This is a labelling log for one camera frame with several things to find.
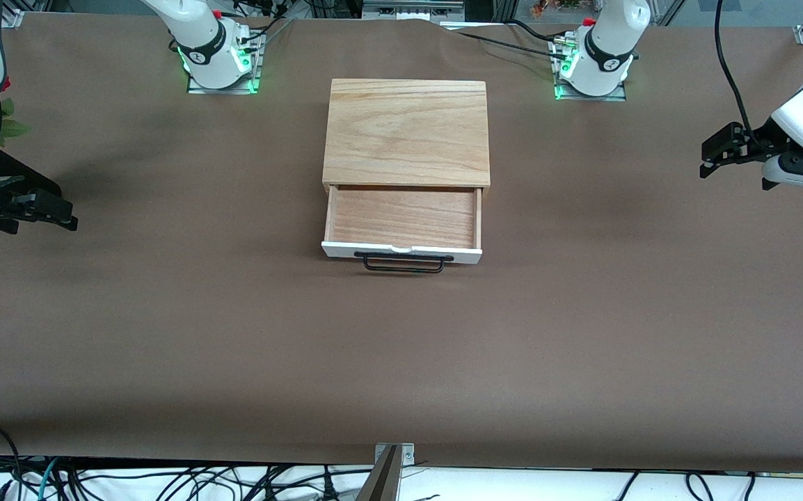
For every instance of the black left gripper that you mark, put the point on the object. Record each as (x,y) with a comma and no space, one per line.
(758,141)

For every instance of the white-fronted wooden drawer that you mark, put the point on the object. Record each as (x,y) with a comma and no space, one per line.
(401,219)

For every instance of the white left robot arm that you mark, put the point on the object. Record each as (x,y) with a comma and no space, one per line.
(607,42)

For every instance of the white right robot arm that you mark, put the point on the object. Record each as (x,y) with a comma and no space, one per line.
(207,49)

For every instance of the light wooden drawer cabinet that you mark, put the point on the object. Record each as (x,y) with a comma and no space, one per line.
(408,132)

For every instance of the black cylinder vase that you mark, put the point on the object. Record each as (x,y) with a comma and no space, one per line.
(31,182)

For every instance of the brown table cover sheet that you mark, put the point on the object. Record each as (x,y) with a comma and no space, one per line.
(165,334)

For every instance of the grey power strip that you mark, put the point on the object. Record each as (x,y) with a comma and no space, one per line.
(412,10)

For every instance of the white lower shelf board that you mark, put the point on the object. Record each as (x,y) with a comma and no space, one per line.
(513,487)

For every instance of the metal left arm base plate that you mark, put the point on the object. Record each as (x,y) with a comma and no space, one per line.
(617,94)

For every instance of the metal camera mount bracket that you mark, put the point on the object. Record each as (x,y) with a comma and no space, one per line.
(387,473)

